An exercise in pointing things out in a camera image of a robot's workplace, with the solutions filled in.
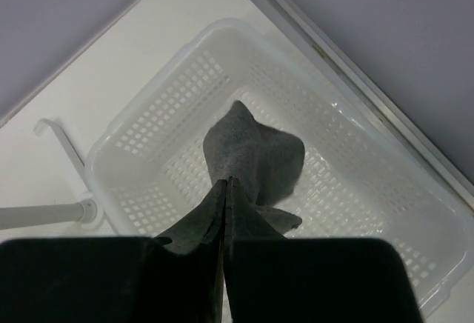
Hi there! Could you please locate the white clothes rack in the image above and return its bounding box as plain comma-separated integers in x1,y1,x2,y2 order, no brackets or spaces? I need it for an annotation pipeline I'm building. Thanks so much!
1,119,101,230

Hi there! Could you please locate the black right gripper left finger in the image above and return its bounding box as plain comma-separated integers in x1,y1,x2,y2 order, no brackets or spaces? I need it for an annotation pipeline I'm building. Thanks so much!
1,180,227,322

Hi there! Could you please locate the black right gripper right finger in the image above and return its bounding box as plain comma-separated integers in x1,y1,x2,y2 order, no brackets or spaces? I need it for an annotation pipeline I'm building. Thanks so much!
224,179,423,322

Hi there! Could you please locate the white plastic basket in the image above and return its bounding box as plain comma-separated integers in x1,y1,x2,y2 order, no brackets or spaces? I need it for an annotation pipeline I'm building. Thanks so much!
85,19,473,316

